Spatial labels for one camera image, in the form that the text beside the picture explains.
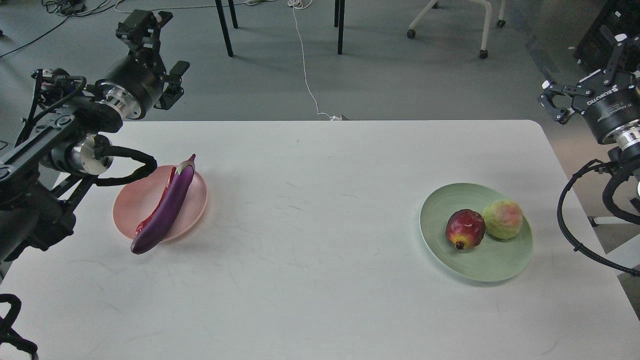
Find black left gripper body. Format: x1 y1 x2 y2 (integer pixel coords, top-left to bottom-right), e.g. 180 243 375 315
96 52 166 120

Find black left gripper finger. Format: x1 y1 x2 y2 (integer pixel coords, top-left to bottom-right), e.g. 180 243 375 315
153 60 191 111
115 9 174 60

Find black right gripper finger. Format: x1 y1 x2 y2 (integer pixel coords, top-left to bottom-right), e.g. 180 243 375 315
598 25 639 88
537 79 594 125

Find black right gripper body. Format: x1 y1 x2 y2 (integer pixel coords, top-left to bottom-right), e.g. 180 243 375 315
579 69 639 145

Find purple eggplant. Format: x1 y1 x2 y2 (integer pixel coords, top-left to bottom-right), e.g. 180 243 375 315
130 153 196 255

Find green pink guava fruit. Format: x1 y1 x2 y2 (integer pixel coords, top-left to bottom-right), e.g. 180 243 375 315
481 199 524 240

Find red chili pepper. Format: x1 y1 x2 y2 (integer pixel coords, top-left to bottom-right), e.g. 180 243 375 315
134 166 178 237

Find red pomegranate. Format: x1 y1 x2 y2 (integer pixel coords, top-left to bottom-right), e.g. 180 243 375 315
445 209 486 251

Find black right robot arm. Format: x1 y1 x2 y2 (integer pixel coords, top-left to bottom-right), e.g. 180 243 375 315
538 25 640 277

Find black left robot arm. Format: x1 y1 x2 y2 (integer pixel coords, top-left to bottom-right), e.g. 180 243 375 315
0 9 190 263

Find black equipment case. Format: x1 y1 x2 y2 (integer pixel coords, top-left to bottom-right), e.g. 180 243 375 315
573 0 640 73

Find black table legs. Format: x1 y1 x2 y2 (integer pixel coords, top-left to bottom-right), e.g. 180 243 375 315
215 0 347 57

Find pink plate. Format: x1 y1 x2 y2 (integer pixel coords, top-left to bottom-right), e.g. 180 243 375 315
112 165 209 242

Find white chair base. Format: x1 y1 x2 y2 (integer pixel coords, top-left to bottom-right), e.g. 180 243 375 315
406 0 508 61

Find black cables on floor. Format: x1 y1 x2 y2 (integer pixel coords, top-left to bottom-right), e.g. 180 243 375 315
0 0 261 58

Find white cable on floor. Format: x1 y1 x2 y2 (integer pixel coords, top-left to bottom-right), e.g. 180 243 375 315
287 0 343 122

